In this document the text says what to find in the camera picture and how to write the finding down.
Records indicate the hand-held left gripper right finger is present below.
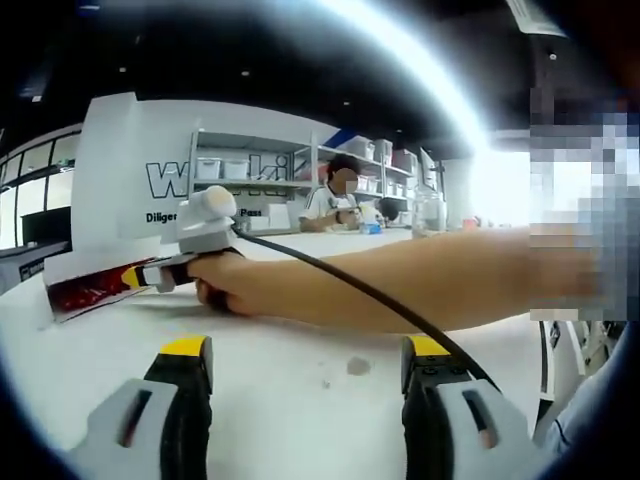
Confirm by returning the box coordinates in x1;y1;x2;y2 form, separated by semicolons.
401;335;544;480

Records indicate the row of red coffee packets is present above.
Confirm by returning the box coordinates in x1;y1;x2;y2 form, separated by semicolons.
49;262;151;311

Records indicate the long ceiling light strip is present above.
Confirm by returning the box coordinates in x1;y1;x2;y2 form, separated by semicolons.
344;0;506;151

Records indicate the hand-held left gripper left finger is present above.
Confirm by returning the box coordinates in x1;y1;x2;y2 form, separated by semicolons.
69;335;214;480

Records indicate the dark screen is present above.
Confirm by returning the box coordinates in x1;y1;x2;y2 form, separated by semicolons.
19;208;72;252

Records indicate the person's light blue shirt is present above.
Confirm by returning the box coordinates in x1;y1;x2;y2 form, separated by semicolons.
544;349;621;456

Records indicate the clear glass cup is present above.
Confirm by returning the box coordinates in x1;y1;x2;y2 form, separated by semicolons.
412;187;448;239

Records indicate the grey metal shelving rack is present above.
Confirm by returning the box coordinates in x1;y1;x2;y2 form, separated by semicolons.
187;128;444;236

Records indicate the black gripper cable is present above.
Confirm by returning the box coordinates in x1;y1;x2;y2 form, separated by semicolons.
229;224;504;394

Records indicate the white panel with black label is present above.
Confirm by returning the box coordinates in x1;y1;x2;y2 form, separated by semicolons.
537;319;589;404

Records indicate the black stand with screen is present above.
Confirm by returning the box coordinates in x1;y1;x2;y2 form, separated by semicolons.
419;146;446;194

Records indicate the row of white storage bins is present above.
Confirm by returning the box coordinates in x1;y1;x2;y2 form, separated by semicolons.
197;137;419;226

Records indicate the grey counter with label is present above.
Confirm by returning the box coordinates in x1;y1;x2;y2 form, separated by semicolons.
0;242;71;297

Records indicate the white cardboard box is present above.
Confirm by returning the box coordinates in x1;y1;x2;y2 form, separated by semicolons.
37;244;166;331

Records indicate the person's right hand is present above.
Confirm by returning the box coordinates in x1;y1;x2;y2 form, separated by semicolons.
187;249;267;316

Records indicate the ceiling air conditioner unit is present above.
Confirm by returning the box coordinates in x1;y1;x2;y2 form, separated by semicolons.
507;0;569;39

